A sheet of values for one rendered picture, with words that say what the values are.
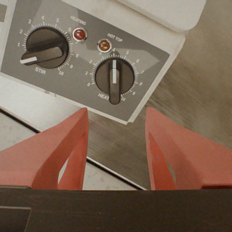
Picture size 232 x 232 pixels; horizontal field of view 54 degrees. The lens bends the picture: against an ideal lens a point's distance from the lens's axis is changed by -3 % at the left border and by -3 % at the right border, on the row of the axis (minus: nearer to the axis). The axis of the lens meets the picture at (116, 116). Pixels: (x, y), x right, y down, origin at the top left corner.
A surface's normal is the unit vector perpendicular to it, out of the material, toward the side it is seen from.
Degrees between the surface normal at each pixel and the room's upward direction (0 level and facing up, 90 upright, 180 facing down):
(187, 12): 0
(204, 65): 0
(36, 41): 30
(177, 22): 0
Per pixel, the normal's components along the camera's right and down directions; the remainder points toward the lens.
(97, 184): 0.22, 0.14
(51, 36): 0.00, 0.58
